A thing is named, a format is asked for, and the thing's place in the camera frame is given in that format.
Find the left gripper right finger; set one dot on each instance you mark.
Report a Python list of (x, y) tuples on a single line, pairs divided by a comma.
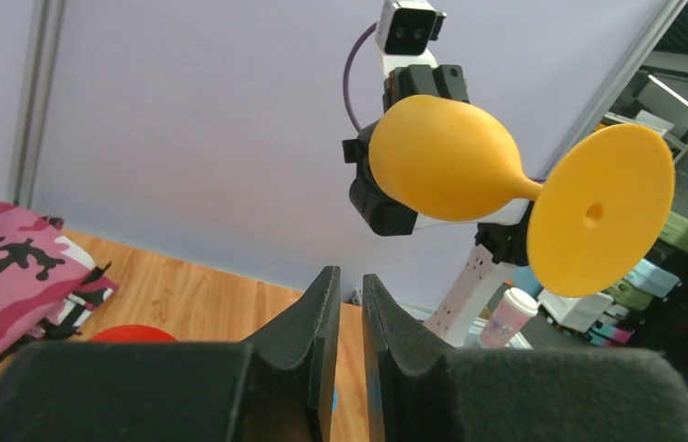
[(420, 388)]

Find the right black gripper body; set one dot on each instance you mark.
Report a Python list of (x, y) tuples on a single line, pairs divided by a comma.
[(503, 234)]

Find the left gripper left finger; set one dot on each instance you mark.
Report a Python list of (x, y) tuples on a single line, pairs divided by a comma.
[(275, 385)]

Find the red plastic wine glass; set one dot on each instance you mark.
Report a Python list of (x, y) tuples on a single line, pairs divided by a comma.
[(133, 333)]

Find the yellow plastic wine glass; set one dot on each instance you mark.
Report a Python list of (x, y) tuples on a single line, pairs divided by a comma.
[(596, 215)]

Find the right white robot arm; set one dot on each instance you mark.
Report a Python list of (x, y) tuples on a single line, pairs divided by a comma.
[(474, 287)]

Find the pink paper cup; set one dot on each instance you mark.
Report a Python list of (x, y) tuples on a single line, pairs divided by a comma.
[(513, 311)]

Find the pink camouflage folded cloth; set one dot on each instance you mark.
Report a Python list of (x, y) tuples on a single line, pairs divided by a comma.
[(49, 286)]

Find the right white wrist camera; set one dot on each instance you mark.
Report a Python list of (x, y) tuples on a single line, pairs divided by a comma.
[(403, 32)]

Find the aluminium frame rail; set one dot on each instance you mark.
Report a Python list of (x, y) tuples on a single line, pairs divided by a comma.
[(45, 30)]

